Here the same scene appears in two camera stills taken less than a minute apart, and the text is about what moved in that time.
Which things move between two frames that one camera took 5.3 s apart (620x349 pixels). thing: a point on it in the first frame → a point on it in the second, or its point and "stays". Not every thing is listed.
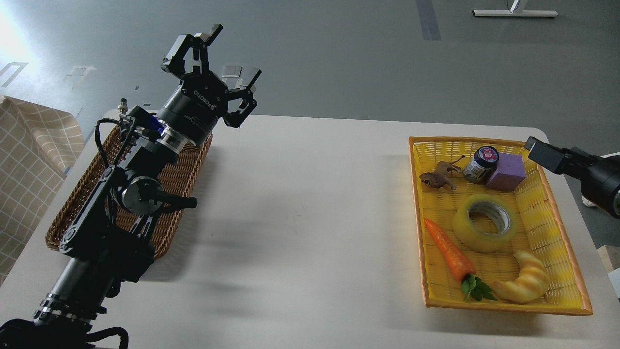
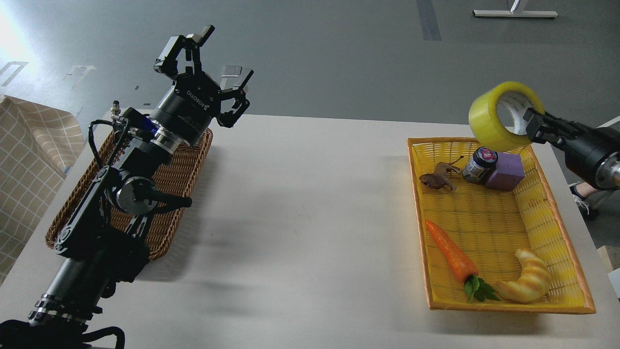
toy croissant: x=532 y=284 stays
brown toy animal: x=440 y=177 stays
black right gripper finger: x=560 y=161 → x=543 y=128
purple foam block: x=509 y=172 stays
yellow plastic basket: x=490 y=234 stays
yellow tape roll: x=477 y=242 → x=484 y=121
